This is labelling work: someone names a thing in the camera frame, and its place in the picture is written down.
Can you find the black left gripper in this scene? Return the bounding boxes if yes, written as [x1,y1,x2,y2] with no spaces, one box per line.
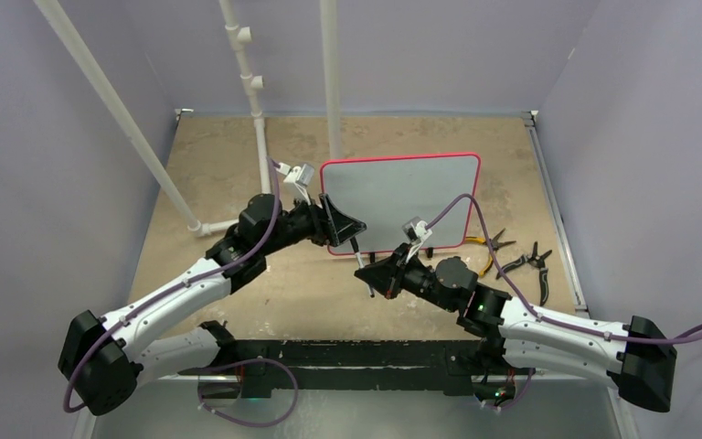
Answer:
[261,191,365,257]

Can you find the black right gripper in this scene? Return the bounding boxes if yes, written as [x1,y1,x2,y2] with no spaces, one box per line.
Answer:
[356,242,457,313]

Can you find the black silver marker pen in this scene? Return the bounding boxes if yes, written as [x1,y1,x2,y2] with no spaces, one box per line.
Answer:
[355,252,376,298]

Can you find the black marker cap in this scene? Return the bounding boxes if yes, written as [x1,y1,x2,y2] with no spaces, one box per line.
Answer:
[350,238,360,254]

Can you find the whiteboard with pink frame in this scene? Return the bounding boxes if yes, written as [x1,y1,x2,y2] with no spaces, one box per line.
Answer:
[320,152,482,255]

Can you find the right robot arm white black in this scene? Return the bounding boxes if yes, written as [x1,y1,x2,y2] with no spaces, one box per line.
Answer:
[354,244,677,412]

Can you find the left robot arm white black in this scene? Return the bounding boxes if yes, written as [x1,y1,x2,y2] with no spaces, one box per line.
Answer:
[58,193,367,415]

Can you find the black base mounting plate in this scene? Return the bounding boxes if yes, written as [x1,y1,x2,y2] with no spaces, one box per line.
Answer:
[196,339,512,398]

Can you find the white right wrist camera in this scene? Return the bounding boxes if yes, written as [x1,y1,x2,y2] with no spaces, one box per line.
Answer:
[402,217,432,262]

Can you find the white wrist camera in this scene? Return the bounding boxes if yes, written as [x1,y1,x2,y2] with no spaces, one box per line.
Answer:
[402,217,432,262]
[276,162,314,204]

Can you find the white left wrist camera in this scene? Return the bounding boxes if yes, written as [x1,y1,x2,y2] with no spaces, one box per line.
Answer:
[276,162,314,204]

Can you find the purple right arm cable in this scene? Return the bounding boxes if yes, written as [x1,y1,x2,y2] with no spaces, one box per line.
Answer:
[424,193,702,347]

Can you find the yellow handled pliers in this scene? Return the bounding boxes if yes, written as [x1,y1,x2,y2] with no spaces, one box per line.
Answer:
[463,228,516,278]

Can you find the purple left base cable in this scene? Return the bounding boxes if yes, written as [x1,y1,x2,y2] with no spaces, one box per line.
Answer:
[197,359,299,429]

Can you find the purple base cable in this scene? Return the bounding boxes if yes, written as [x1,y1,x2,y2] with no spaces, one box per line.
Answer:
[197,359,299,429]
[478,367,537,413]

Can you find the black handled wire stripper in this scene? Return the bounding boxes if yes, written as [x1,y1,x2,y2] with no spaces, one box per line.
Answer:
[495,241,552,306]

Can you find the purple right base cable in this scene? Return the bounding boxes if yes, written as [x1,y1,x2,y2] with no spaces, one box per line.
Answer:
[478,367,537,413]

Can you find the white PVC pipe frame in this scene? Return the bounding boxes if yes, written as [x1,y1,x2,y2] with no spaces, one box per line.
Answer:
[35,1,343,237]

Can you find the aluminium extrusion rail frame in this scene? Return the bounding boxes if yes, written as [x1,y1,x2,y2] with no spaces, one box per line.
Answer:
[72,109,640,439]

